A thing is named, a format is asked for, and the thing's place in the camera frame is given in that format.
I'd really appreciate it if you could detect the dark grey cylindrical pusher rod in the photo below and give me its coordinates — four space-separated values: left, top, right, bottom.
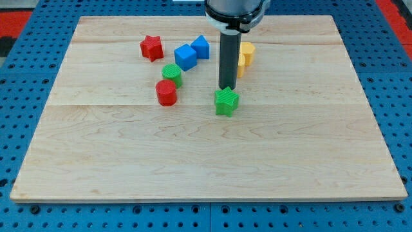
218 33 241 90

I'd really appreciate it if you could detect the green star block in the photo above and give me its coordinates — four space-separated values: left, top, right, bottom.
214 87 239 117

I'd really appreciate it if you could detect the red star block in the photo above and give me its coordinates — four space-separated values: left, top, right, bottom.
140 35 164 62

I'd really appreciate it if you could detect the yellow block behind rod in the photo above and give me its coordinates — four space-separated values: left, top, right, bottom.
237 53 246 78

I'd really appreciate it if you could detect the yellow hexagon block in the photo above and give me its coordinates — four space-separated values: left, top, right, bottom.
240 42 256 66

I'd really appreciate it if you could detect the blue pentagon block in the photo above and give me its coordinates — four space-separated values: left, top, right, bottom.
191 35 210 59

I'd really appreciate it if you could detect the blue cube block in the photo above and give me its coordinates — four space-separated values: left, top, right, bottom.
174 44 197 72

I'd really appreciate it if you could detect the green cylinder block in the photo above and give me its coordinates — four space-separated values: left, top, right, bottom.
162 64 183 88

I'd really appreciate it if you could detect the red cylinder block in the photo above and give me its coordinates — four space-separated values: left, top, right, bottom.
155 79 177 106

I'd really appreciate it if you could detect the light wooden board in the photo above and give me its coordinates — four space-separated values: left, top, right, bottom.
10 15 407 203

